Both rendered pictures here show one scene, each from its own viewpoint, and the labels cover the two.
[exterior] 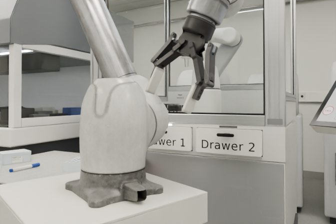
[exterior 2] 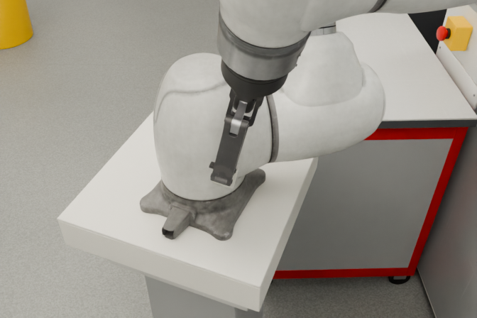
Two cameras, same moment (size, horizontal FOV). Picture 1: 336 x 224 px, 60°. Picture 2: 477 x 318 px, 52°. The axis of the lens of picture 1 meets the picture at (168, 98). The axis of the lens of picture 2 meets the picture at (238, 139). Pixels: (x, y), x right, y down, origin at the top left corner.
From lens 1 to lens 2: 0.80 m
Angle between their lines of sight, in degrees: 69
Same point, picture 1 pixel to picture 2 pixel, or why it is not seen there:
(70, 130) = not seen: outside the picture
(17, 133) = not seen: outside the picture
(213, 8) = (228, 55)
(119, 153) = (167, 173)
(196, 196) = (237, 280)
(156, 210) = (171, 260)
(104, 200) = (148, 208)
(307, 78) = not seen: outside the picture
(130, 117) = (177, 143)
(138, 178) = (197, 208)
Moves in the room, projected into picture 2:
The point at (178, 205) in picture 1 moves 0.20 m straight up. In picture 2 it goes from (204, 272) to (197, 183)
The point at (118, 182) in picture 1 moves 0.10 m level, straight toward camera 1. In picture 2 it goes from (171, 199) to (118, 226)
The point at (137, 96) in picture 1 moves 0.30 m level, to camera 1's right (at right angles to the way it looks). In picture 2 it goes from (193, 117) to (308, 266)
